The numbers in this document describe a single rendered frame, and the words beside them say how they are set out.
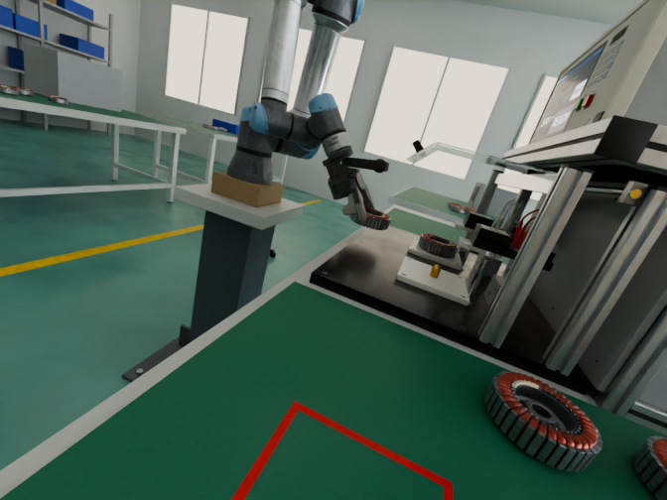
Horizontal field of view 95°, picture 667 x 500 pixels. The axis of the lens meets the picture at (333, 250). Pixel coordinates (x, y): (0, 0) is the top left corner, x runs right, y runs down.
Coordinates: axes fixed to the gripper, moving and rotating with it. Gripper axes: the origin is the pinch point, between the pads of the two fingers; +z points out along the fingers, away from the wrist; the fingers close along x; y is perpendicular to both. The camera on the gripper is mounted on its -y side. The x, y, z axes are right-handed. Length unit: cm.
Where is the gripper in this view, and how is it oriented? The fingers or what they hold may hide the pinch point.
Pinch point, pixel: (371, 219)
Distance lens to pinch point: 86.4
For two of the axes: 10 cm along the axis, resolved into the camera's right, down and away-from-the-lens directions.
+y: -8.8, 2.9, 3.8
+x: -3.2, 2.3, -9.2
